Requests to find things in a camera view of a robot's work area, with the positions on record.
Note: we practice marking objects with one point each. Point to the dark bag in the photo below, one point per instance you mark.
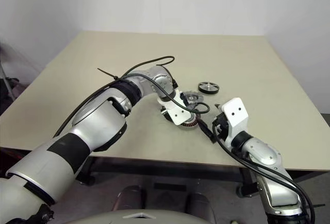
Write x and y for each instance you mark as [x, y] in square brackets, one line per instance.
[15, 89]

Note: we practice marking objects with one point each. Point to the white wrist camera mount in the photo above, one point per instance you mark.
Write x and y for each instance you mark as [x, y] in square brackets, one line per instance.
[178, 115]
[236, 117]

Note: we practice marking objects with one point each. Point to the black table frame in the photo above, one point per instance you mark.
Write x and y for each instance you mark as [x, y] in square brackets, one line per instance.
[167, 168]

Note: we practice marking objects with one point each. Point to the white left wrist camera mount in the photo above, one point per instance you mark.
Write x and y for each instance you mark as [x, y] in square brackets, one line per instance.
[178, 115]

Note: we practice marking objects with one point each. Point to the grey motor housing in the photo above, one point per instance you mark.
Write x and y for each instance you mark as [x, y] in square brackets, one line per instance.
[193, 98]

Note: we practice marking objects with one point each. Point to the black spoked rotor disc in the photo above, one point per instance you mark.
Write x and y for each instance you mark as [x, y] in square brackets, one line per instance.
[208, 86]

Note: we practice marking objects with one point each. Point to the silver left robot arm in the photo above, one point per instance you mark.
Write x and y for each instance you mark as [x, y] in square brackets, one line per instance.
[98, 120]

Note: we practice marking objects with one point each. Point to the black zip tie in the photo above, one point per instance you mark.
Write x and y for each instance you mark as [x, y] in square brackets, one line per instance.
[319, 205]
[107, 73]

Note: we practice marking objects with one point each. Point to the copper wound motor stator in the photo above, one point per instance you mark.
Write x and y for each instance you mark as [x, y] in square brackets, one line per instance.
[192, 125]

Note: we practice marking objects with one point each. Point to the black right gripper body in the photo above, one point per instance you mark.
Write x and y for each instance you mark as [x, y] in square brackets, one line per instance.
[221, 122]

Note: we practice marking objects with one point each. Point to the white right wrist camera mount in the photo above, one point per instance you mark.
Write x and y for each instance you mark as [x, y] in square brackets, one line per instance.
[236, 117]

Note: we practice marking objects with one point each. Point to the small white knob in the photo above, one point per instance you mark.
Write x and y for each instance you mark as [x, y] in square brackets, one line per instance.
[234, 221]

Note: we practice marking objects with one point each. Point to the white tripod leg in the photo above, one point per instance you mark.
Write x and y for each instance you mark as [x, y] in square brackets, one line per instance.
[6, 82]

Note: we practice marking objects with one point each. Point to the grey robot torso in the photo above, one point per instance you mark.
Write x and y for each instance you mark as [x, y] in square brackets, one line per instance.
[154, 215]

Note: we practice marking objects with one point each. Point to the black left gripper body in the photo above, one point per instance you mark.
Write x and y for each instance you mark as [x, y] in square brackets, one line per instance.
[166, 113]

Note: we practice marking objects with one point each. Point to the dark rounded shape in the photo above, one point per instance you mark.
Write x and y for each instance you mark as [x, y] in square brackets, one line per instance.
[199, 207]
[131, 198]

